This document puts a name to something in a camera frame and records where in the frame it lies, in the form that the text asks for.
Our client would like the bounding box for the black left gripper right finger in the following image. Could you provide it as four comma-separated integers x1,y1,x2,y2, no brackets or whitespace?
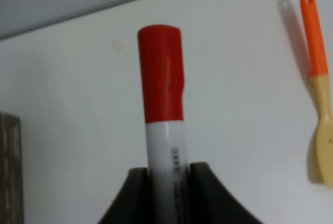
189,162,260,223

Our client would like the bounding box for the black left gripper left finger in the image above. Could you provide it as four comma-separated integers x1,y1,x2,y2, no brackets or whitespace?
99,168,155,224

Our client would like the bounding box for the white marker with red cap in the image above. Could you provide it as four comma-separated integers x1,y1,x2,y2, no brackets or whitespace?
137,24,189,223

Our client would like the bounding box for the brown black cardboard box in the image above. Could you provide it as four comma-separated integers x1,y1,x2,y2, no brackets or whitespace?
1,113,24,223

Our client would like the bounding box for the orange handled wooden spatula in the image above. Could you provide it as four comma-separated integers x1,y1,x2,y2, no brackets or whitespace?
300,0,332,188

